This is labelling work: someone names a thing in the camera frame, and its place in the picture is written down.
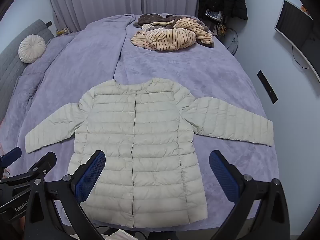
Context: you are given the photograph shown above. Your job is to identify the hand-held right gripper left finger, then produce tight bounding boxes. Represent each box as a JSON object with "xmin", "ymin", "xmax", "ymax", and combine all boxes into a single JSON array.
[{"xmin": 24, "ymin": 150, "xmax": 107, "ymax": 240}]

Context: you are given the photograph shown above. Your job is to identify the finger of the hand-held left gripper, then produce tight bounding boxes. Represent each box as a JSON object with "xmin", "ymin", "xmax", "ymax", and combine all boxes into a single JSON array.
[
  {"xmin": 0, "ymin": 147, "xmax": 22, "ymax": 168},
  {"xmin": 19, "ymin": 152, "xmax": 57, "ymax": 180}
]

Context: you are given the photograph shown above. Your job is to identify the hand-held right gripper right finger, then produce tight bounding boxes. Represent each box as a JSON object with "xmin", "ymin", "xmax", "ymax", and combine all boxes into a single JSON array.
[{"xmin": 209, "ymin": 150, "xmax": 290, "ymax": 240}]

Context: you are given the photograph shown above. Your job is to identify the white puffer jacket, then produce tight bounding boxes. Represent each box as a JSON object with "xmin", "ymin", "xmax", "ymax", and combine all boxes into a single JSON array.
[{"xmin": 25, "ymin": 77, "xmax": 274, "ymax": 227}]

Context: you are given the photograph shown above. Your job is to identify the white plastic bag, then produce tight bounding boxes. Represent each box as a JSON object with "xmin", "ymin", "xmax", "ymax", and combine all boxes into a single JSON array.
[{"xmin": 104, "ymin": 231, "xmax": 150, "ymax": 240}]

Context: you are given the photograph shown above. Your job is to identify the grey quilted headboard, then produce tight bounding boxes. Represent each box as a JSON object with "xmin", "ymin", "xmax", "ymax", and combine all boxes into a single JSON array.
[{"xmin": 0, "ymin": 19, "xmax": 55, "ymax": 110}]

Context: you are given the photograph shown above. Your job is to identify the purple blanket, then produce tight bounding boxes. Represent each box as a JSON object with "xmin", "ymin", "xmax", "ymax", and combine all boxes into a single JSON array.
[{"xmin": 0, "ymin": 12, "xmax": 280, "ymax": 233}]

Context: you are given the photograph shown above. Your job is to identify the round cream cushion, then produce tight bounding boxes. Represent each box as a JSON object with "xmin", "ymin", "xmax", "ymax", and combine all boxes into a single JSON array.
[{"xmin": 18, "ymin": 34, "xmax": 47, "ymax": 64}]

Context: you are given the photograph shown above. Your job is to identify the small bedside items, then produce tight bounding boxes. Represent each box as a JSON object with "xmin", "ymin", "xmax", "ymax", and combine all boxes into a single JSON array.
[{"xmin": 55, "ymin": 26, "xmax": 69, "ymax": 37}]

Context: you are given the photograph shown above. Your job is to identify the brown patterned bag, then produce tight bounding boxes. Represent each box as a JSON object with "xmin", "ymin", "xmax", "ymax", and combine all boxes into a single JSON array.
[{"xmin": 216, "ymin": 24, "xmax": 228, "ymax": 37}]

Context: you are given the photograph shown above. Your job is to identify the beige striped garment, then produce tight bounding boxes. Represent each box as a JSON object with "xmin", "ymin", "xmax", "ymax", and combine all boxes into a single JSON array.
[{"xmin": 130, "ymin": 17, "xmax": 214, "ymax": 52}]

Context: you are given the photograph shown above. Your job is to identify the blue white packet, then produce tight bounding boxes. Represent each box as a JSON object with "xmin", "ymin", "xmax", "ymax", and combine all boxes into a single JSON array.
[{"xmin": 205, "ymin": 9, "xmax": 222, "ymax": 20}]

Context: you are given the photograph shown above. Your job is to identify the brown fleece garment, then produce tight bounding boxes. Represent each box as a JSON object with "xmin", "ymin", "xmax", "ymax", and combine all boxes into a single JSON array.
[{"xmin": 134, "ymin": 13, "xmax": 215, "ymax": 48}]

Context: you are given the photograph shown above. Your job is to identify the white framed monitor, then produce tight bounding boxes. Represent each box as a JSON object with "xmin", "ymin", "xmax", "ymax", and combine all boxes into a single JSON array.
[{"xmin": 274, "ymin": 0, "xmax": 315, "ymax": 53}]

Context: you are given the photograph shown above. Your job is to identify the grey curtains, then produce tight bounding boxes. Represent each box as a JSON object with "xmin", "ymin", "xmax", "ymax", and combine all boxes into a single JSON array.
[{"xmin": 49, "ymin": 0, "xmax": 210, "ymax": 32}]

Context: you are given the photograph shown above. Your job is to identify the black hanging coat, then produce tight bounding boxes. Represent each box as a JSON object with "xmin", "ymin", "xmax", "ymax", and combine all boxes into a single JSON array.
[{"xmin": 197, "ymin": 0, "xmax": 248, "ymax": 22}]

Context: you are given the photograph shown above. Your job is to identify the black wall strip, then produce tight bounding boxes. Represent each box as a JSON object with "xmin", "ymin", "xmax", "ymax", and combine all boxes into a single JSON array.
[{"xmin": 257, "ymin": 70, "xmax": 278, "ymax": 104}]

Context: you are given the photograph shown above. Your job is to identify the black monitor cable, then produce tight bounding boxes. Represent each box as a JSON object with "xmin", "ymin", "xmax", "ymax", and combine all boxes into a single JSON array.
[{"xmin": 292, "ymin": 45, "xmax": 310, "ymax": 69}]

